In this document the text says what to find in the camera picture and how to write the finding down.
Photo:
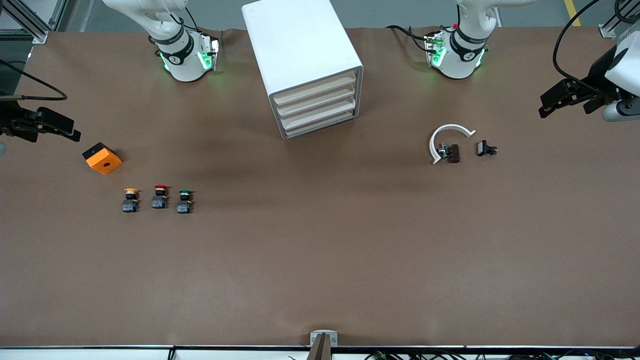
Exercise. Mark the small black electrical component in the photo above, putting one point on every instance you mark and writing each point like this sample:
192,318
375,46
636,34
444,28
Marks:
484,148

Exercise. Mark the orange box with black base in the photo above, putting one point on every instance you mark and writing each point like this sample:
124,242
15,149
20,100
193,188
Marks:
104,161

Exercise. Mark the white C-shaped plastic part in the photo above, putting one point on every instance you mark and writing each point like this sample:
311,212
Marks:
452,127

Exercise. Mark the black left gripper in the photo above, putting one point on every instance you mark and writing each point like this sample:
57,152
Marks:
598,73

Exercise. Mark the white table edge rail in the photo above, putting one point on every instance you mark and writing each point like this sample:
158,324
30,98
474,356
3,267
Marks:
100,352

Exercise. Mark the small brown electrical component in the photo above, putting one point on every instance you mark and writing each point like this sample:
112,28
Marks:
452,153

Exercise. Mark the yellow push button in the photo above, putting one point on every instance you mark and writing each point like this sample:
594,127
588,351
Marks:
130,202

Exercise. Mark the white drawer cabinet housing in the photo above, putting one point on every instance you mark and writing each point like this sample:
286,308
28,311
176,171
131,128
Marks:
297,45

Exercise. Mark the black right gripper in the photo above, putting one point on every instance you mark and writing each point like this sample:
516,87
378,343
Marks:
11,120

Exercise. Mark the green push button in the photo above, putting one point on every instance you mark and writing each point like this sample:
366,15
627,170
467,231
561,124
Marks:
184,204

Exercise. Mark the aluminium frame post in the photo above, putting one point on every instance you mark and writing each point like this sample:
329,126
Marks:
617,20
30,22

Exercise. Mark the red push button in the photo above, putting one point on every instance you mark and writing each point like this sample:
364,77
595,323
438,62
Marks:
160,199

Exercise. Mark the white plastic drawer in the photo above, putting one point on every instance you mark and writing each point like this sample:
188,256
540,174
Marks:
315,92
322,125
317,103
320,114

